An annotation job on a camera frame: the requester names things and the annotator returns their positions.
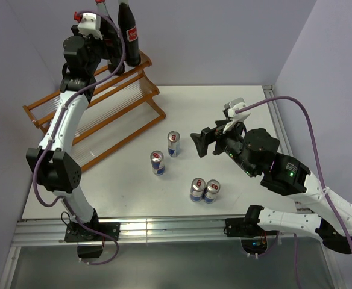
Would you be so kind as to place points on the aluminium rail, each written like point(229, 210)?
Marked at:
point(51, 232)
point(280, 131)

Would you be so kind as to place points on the cola bottle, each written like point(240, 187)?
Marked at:
point(111, 39)
point(128, 28)

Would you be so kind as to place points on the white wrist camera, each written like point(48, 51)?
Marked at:
point(89, 25)
point(230, 109)

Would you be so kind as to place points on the blue silver can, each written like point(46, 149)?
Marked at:
point(157, 162)

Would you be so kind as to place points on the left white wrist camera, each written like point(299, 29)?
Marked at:
point(89, 25)

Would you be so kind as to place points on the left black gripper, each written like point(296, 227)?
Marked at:
point(90, 38)

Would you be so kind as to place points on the wooden three-tier shelf rack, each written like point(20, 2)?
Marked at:
point(100, 133)

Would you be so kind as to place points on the aluminium front rail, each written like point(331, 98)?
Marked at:
point(51, 232)

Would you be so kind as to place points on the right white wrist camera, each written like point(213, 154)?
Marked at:
point(230, 109)

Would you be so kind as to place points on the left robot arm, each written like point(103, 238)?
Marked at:
point(56, 175)

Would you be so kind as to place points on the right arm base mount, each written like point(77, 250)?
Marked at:
point(255, 242)

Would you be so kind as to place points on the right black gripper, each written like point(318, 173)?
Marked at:
point(208, 135)

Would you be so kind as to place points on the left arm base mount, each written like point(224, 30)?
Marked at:
point(90, 246)

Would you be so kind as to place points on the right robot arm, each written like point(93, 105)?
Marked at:
point(329, 219)

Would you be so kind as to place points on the aluminium right side rail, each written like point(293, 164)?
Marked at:
point(280, 131)

